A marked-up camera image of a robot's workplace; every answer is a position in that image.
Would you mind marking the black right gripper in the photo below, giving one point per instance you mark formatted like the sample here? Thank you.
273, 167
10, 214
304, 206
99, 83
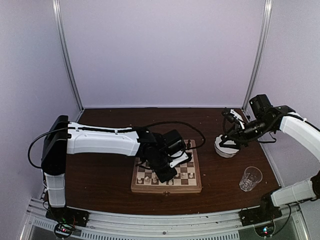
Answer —
239, 136

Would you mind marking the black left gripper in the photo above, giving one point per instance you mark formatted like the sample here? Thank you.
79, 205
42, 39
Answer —
163, 177

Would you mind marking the white rook corner piece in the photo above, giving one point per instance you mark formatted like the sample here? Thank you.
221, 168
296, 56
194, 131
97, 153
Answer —
139, 180

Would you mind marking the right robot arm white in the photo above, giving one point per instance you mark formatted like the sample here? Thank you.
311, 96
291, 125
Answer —
297, 154

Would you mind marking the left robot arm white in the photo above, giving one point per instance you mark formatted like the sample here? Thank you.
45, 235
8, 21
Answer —
70, 138

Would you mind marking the wooden chess board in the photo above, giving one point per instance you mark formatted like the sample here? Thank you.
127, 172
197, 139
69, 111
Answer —
187, 180

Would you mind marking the dark rook corner piece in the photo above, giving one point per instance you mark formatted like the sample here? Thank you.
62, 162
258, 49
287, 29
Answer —
188, 145

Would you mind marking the white scalloped bowl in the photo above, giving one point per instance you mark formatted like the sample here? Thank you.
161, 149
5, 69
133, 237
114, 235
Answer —
224, 147

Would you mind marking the clear plastic cup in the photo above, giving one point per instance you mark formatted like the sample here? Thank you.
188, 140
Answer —
250, 178

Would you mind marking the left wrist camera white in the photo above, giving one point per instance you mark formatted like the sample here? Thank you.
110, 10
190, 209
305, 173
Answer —
177, 160

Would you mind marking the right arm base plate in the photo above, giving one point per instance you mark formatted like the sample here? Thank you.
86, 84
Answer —
254, 216

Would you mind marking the aluminium front rail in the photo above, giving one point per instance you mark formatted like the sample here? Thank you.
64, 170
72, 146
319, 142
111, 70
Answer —
224, 225

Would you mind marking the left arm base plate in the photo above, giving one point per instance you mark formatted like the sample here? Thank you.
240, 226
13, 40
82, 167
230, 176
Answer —
66, 215

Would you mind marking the right aluminium corner post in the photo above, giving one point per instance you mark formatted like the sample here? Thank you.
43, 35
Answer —
264, 30

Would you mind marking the aluminium corner post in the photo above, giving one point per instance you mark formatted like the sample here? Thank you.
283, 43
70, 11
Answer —
264, 30
66, 57

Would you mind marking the left aluminium corner post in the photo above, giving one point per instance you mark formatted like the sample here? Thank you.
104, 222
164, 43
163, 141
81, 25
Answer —
66, 57

